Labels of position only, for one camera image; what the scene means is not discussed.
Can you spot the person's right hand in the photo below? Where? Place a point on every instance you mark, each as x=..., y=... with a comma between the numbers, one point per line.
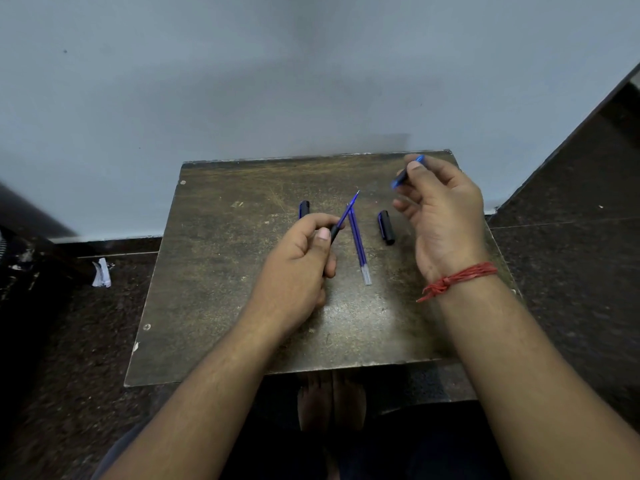
x=450, y=219

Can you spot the person's left hand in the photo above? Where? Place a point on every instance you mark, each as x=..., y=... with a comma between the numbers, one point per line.
x=292, y=274

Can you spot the person's left thumb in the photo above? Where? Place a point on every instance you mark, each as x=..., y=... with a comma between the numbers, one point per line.
x=316, y=238

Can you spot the person's right thumb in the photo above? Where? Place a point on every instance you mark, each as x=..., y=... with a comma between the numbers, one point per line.
x=424, y=175

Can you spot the blue pen barrel piece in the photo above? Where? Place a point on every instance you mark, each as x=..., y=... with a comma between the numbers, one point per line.
x=400, y=179

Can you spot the black pen with blue refill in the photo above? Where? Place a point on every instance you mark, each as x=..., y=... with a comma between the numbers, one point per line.
x=342, y=219

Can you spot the person's right forearm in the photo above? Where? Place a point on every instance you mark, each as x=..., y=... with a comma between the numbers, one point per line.
x=515, y=374

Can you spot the person's left forearm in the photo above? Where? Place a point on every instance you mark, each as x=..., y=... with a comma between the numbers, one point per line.
x=210, y=394

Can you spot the black pen barrel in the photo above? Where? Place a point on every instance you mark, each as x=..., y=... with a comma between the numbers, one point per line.
x=304, y=208

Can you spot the blue pen refill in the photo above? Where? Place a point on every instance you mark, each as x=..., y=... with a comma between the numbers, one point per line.
x=359, y=244

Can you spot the black pen cap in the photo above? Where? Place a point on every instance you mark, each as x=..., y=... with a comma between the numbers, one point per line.
x=386, y=227

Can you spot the worn wooden table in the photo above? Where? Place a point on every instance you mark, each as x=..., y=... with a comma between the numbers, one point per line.
x=225, y=274

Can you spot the person's left foot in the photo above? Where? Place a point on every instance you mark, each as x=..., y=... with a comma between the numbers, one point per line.
x=315, y=402

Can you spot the person's foot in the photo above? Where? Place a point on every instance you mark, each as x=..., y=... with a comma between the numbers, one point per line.
x=315, y=402
x=350, y=402

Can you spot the person's right foot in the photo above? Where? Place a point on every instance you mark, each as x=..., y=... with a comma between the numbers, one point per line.
x=350, y=402

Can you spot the crumpled white paper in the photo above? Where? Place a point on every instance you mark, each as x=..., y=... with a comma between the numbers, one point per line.
x=101, y=273

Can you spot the black patterned object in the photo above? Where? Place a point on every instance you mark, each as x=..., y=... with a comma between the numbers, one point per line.
x=30, y=254

